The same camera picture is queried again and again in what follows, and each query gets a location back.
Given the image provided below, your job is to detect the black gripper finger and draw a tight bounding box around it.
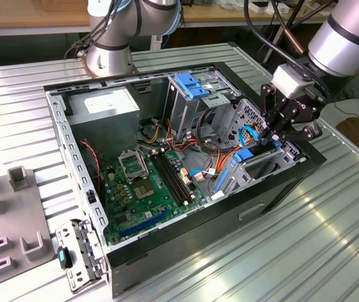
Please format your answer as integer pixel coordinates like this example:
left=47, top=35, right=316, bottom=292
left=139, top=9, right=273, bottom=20
left=260, top=83, right=290, bottom=142
left=276, top=109, right=323, bottom=142

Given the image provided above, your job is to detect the blue disk data wire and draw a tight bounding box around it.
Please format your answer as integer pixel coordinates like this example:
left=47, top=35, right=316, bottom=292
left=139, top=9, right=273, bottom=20
left=239, top=125, right=262, bottom=148

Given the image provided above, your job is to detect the hard disk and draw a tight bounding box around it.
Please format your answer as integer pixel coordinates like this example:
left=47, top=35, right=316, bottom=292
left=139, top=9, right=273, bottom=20
left=213, top=140, right=282, bottom=193

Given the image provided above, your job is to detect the orange disk power wire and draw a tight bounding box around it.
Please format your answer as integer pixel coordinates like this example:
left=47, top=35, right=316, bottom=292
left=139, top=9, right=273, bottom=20
left=216, top=125, right=262, bottom=171

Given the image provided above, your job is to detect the silver disk bay cage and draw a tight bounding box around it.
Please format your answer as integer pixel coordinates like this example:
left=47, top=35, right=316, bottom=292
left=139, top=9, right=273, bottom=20
left=210, top=98, right=307, bottom=202

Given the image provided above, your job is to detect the blue plastic drive latch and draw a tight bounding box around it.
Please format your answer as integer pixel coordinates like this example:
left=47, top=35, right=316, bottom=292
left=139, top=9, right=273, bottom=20
left=175, top=73, right=212, bottom=99

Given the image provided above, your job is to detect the silver optical drive cage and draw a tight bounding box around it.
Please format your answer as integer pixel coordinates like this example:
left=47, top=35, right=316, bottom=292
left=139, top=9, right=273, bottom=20
left=163, top=70, right=241, bottom=142

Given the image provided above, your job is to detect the small white box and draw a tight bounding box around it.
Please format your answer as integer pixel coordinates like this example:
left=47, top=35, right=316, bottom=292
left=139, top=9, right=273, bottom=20
left=250, top=1, right=270, bottom=13

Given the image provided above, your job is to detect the CPU socket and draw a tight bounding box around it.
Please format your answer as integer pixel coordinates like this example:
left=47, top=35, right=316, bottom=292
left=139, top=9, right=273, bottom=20
left=133, top=178, right=155, bottom=199

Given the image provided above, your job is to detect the black PC case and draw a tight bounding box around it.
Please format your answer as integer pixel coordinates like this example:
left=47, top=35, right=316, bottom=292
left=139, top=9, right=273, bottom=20
left=42, top=61, right=328, bottom=299

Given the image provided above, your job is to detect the metal socket cover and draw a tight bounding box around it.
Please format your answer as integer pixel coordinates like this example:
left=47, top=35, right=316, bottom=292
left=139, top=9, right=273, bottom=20
left=118, top=150, right=150, bottom=184

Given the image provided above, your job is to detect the grey power supply unit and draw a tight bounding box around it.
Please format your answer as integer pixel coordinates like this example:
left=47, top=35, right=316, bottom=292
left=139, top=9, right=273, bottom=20
left=67, top=86, right=141, bottom=161

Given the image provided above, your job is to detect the green motherboard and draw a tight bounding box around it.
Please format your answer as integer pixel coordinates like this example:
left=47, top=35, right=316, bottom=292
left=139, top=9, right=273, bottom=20
left=99, top=146, right=207, bottom=248

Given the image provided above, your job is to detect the blue expansion slot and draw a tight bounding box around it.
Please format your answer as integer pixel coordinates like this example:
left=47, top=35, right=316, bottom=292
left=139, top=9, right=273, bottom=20
left=118, top=210, right=170, bottom=239

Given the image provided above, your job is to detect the black case fan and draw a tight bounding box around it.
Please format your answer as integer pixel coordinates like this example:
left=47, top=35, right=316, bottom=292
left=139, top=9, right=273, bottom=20
left=78, top=140, right=106, bottom=205

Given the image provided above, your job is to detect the black and blue latch clip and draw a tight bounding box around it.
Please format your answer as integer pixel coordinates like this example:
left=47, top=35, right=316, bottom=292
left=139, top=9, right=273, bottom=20
left=57, top=246, right=73, bottom=269

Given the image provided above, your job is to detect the wooden desk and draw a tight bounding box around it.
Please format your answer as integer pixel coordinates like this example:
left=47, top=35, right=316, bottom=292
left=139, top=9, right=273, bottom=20
left=0, top=0, right=328, bottom=37

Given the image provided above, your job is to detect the grey parts rack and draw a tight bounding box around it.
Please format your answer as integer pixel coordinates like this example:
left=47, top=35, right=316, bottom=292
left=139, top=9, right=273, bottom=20
left=0, top=157, right=57, bottom=284

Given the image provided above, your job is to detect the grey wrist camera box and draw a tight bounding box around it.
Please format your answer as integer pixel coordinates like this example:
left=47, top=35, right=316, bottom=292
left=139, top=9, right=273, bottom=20
left=272, top=64, right=318, bottom=99

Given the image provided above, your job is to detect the black camera cable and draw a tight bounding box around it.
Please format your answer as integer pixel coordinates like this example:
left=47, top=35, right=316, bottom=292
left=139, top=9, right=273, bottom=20
left=243, top=0, right=328, bottom=95

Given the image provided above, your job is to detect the blue wire with white plug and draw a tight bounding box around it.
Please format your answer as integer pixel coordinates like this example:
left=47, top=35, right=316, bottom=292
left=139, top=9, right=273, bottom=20
left=189, top=168, right=219, bottom=182

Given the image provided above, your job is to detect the multicoloured power wire bundle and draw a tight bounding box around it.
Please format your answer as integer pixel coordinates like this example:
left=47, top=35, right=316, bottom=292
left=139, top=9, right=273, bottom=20
left=136, top=118, right=205, bottom=155

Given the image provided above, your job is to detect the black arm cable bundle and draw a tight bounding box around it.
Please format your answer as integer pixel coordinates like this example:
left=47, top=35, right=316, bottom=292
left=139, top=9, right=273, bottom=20
left=64, top=0, right=126, bottom=59

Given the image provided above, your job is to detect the red fan wire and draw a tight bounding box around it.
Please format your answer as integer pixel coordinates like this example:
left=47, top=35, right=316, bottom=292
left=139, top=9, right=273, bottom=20
left=79, top=140, right=102, bottom=193

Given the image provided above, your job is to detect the silver expansion slot bracket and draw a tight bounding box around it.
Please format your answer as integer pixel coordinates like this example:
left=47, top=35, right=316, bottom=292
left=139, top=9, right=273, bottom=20
left=55, top=219, right=109, bottom=294

